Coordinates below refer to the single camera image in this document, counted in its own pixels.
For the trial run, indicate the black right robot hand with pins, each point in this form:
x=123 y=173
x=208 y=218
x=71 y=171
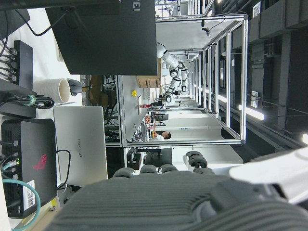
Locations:
x=154 y=199

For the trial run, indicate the white paper cup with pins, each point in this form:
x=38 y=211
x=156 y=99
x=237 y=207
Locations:
x=54 y=89

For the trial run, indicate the person in white shirt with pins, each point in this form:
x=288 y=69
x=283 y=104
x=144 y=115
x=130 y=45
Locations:
x=161 y=136

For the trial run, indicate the silver laptop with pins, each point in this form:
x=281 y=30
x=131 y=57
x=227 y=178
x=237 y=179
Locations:
x=81 y=142

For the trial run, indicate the yellow emergency stop button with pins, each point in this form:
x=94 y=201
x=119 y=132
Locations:
x=134 y=93

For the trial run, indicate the cardboard box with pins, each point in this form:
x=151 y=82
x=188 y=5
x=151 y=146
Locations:
x=149 y=77

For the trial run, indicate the white humanoid robot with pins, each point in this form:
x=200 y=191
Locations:
x=174 y=77

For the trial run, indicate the black mini computer red logo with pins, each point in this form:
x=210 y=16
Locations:
x=31 y=166

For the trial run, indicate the grey computer mouse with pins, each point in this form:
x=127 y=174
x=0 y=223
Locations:
x=75 y=87

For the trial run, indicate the black computer monitor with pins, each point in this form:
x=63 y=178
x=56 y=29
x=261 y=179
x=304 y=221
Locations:
x=106 y=36

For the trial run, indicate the black power adapter brick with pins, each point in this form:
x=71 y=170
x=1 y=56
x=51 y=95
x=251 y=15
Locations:
x=14 y=96

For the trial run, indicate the black docking hub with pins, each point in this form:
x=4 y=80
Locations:
x=22 y=63

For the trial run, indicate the aluminium frame enclosure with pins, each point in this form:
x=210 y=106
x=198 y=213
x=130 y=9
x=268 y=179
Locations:
x=216 y=79

